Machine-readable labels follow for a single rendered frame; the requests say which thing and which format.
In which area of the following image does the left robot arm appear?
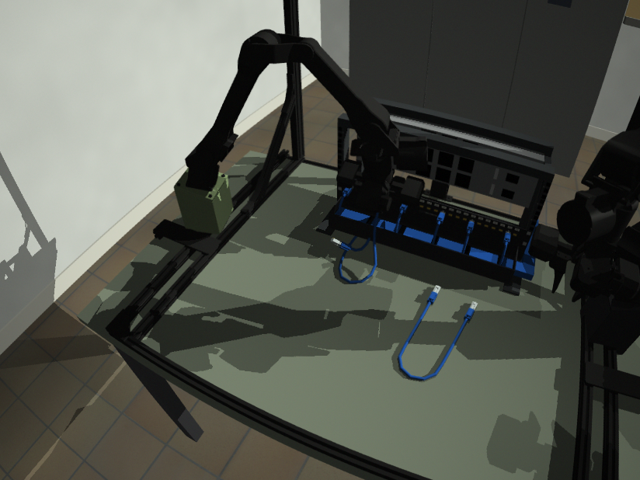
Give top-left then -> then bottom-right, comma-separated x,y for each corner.
557,128 -> 640,304

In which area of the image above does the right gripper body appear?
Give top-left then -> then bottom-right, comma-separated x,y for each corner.
336,159 -> 425,207

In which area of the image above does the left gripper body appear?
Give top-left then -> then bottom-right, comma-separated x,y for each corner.
528,224 -> 640,299

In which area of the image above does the black patch panel rack frame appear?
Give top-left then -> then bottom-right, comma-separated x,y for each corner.
373,97 -> 555,262

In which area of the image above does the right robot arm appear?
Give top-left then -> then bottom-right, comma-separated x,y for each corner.
185,29 -> 428,214

